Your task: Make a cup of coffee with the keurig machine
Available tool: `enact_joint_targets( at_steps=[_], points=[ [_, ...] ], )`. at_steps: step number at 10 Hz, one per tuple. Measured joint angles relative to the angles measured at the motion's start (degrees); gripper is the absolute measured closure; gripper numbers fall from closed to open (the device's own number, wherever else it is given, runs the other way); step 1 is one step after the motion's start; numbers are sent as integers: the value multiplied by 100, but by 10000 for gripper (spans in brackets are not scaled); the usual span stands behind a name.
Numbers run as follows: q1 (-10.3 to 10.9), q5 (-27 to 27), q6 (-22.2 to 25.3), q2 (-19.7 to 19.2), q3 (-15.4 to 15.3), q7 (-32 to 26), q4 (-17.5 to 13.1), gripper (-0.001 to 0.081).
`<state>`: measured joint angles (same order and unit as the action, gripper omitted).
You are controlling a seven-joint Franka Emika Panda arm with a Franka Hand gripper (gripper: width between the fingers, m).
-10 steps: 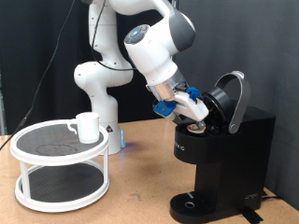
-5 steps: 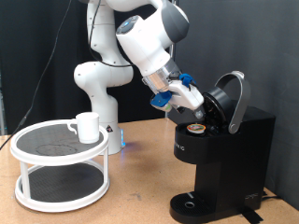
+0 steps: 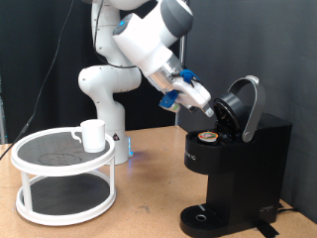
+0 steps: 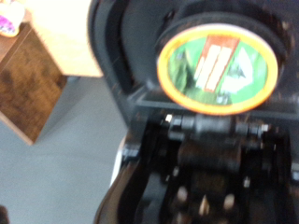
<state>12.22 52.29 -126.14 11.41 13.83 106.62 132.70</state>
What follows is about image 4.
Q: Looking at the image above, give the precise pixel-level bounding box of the black Keurig coffee machine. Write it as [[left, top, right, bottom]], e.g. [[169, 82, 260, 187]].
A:
[[88, 0, 299, 224]]

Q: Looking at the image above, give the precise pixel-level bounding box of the coffee pod with green lid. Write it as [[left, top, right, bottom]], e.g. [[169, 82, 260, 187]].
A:
[[156, 22, 279, 117]]

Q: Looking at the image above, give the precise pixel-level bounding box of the colourful pink round item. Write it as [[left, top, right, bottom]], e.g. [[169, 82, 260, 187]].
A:
[[0, 0, 26, 38]]

